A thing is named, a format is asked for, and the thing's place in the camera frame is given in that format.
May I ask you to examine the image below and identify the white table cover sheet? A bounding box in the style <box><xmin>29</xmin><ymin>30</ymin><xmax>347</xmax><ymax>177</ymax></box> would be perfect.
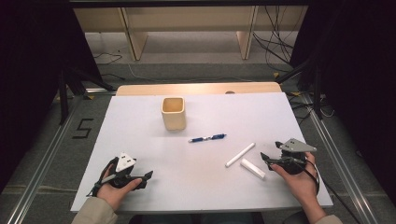
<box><xmin>70</xmin><ymin>91</ymin><xmax>334</xmax><ymax>214</ymax></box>

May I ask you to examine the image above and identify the blue pen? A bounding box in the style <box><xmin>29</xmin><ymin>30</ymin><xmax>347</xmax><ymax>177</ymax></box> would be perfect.
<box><xmin>188</xmin><ymin>133</ymin><xmax>228</xmax><ymax>144</ymax></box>

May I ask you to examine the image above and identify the black cable bundle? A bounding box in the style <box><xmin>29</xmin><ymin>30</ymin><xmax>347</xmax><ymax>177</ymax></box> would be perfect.
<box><xmin>251</xmin><ymin>5</ymin><xmax>301</xmax><ymax>73</ymax></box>

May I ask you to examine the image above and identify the person's right hand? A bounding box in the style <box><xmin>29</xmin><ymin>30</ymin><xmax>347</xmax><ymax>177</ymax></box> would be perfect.
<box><xmin>270</xmin><ymin>152</ymin><xmax>320</xmax><ymax>206</ymax></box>

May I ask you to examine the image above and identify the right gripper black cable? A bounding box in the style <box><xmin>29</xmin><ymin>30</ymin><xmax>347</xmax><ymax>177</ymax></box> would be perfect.
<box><xmin>299</xmin><ymin>158</ymin><xmax>321</xmax><ymax>196</ymax></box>

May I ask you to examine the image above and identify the long thin white pen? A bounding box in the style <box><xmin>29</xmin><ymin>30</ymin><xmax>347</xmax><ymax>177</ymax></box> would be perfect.
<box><xmin>224</xmin><ymin>142</ymin><xmax>257</xmax><ymax>168</ymax></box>

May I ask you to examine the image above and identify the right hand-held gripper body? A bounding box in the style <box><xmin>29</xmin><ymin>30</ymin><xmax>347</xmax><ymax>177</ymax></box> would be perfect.
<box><xmin>274</xmin><ymin>137</ymin><xmax>318</xmax><ymax>175</ymax></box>

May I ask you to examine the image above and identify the thin black floor cable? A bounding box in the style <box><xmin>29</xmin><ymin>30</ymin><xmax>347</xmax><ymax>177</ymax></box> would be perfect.
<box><xmin>92</xmin><ymin>51</ymin><xmax>124</xmax><ymax>66</ymax></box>

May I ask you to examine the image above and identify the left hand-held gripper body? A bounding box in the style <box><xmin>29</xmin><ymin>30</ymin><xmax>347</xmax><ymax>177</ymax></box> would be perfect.
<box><xmin>107</xmin><ymin>151</ymin><xmax>148</xmax><ymax>189</ymax></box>

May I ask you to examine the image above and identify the person's left hand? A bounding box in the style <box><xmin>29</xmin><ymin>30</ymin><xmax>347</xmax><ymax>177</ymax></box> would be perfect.
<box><xmin>96</xmin><ymin>163</ymin><xmax>144</xmax><ymax>212</ymax></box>

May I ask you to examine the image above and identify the aluminium floor rail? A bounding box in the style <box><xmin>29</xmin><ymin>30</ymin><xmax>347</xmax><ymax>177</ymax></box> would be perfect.
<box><xmin>6</xmin><ymin>102</ymin><xmax>79</xmax><ymax>224</ymax></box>
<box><xmin>300</xmin><ymin>92</ymin><xmax>380</xmax><ymax>224</ymax></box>

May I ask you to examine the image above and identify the light wooden shelf unit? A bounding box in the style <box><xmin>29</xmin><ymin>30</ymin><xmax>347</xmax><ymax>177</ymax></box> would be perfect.
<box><xmin>73</xmin><ymin>5</ymin><xmax>309</xmax><ymax>62</ymax></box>

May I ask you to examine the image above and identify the short thick white tube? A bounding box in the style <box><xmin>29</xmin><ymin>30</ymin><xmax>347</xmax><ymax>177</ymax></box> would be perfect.
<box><xmin>239</xmin><ymin>158</ymin><xmax>266</xmax><ymax>180</ymax></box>

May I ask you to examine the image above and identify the black metal stand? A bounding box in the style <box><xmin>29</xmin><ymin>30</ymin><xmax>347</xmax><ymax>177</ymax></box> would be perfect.
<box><xmin>57</xmin><ymin>66</ymin><xmax>117</xmax><ymax>126</ymax></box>
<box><xmin>275</xmin><ymin>55</ymin><xmax>325</xmax><ymax>121</ymax></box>

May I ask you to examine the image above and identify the black curtain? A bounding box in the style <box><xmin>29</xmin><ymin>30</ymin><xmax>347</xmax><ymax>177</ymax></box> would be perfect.
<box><xmin>0</xmin><ymin>0</ymin><xmax>105</xmax><ymax>194</ymax></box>
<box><xmin>290</xmin><ymin>0</ymin><xmax>396</xmax><ymax>204</ymax></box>

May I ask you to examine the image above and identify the cream square pen holder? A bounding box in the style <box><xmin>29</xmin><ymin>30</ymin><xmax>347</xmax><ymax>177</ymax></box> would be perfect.
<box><xmin>161</xmin><ymin>96</ymin><xmax>188</xmax><ymax>132</ymax></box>

